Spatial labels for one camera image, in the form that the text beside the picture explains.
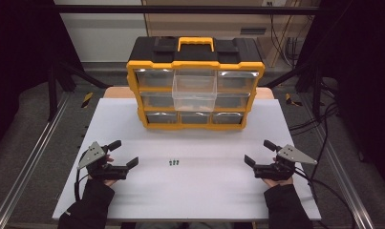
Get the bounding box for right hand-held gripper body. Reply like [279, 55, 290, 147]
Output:
[253, 144, 318, 181]

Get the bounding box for black floor cables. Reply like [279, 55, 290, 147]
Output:
[289, 77, 341, 179]

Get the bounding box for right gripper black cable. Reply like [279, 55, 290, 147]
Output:
[294, 167, 357, 229]

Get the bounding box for wooden table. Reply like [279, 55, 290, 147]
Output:
[103, 86, 275, 100]

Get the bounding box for black metal stand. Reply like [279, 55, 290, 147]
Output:
[47, 59, 112, 122]
[263, 60, 324, 122]

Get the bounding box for clear plastic drawer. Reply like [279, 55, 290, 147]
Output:
[171, 69, 219, 113]

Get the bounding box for metal floor rail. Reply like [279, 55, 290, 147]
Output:
[0, 94, 71, 229]
[303, 94, 376, 229]

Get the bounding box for person's right hand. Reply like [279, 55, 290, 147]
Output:
[262, 177, 294, 189]

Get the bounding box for person's left hand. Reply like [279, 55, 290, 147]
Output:
[102, 155, 118, 188]

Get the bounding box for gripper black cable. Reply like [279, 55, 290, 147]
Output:
[73, 152, 90, 202]
[294, 167, 357, 229]

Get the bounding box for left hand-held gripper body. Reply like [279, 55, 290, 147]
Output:
[77, 141, 131, 181]

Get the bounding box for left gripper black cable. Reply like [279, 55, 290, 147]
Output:
[73, 152, 90, 202]

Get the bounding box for hanging black cables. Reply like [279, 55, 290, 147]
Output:
[268, 2, 307, 69]

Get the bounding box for black horizontal frame bar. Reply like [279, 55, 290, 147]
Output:
[53, 4, 322, 15]

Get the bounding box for yellow black tape strip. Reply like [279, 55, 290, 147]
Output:
[285, 93, 303, 108]
[80, 92, 95, 109]

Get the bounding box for set of closed clear drawers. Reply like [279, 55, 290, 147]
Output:
[134, 68, 261, 126]

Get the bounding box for yellow black parts organizer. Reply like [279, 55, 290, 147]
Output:
[126, 35, 267, 131]

